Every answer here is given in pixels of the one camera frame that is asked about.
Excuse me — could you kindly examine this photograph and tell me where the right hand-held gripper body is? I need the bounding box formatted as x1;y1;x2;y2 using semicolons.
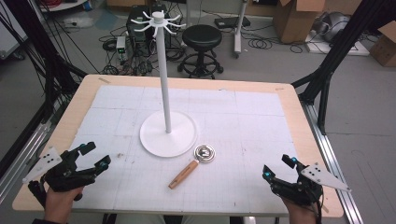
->
270;161;352;207

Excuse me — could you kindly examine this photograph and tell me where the cardboard box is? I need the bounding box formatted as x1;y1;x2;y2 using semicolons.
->
369;21;396;68
273;0;328;45

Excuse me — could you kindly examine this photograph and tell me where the grey round appliance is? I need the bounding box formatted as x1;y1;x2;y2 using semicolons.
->
312;11;351;43

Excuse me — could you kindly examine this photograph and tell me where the black aluminium frame stand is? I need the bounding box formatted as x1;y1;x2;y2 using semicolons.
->
0;0;89;178
290;0;396;135

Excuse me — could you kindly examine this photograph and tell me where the small grey power supply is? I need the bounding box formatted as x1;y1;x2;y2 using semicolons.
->
115;35;128;62

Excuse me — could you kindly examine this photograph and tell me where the silver aluminium rail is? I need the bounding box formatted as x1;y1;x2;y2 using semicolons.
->
301;102;364;224
0;122;52;197

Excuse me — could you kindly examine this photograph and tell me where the black flat device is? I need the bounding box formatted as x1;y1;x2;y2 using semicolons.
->
214;16;251;30

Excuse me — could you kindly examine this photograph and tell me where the white foam board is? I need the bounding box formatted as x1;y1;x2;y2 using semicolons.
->
304;30;371;57

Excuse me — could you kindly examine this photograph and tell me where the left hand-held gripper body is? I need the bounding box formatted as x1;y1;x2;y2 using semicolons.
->
21;147;98;208

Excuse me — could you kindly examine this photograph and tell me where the person's right hand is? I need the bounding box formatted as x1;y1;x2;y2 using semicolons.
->
281;195;321;224

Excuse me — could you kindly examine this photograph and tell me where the person's left hand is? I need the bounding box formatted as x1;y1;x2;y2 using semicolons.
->
44;186;85;224

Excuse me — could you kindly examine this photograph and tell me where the white gridded paper mat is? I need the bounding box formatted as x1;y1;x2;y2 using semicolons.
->
64;85;301;217

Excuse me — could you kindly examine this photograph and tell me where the coiled black cable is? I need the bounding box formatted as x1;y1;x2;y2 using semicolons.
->
247;36;273;50

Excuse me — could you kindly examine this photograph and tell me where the black round stool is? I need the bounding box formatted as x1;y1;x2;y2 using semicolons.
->
177;24;225;80

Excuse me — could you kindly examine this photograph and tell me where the white hook stand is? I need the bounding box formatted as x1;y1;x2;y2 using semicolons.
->
130;9;198;159

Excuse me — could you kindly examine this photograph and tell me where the black computer tower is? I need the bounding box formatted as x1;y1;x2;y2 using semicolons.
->
125;4;172;59

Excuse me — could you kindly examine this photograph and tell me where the wooden-handled metal strainer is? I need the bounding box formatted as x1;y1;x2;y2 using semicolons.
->
168;143;217;190

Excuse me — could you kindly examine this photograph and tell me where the white metal stand leg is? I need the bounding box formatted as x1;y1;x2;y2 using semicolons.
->
233;0;249;60

